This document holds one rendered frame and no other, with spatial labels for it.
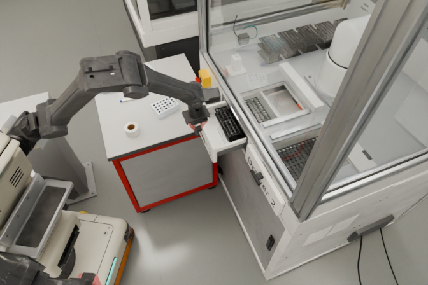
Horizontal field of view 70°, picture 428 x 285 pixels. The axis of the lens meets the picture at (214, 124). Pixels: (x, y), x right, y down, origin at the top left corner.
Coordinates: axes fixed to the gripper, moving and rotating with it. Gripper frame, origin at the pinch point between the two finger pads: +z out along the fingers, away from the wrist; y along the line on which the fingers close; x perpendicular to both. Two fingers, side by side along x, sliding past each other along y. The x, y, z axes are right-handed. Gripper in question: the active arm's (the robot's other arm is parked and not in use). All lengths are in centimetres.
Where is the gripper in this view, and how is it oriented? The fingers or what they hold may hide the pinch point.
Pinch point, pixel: (197, 127)
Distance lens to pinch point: 130.5
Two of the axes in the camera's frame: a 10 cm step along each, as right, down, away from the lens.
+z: 0.3, 6.2, 7.8
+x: -3.7, -7.2, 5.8
